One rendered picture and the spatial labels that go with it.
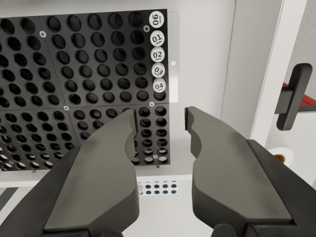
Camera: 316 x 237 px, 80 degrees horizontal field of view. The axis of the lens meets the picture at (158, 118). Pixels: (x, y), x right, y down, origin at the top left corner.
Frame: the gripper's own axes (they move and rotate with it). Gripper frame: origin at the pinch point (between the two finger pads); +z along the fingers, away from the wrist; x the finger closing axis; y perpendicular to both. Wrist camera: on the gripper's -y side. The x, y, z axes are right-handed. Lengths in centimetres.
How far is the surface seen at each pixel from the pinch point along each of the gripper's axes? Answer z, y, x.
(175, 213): 21.3, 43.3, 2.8
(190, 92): 13.8, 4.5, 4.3
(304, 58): 97, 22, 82
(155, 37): 6.2, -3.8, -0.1
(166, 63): 7.4, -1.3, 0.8
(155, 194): 17.9, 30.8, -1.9
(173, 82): 12.6, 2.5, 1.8
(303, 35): 97, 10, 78
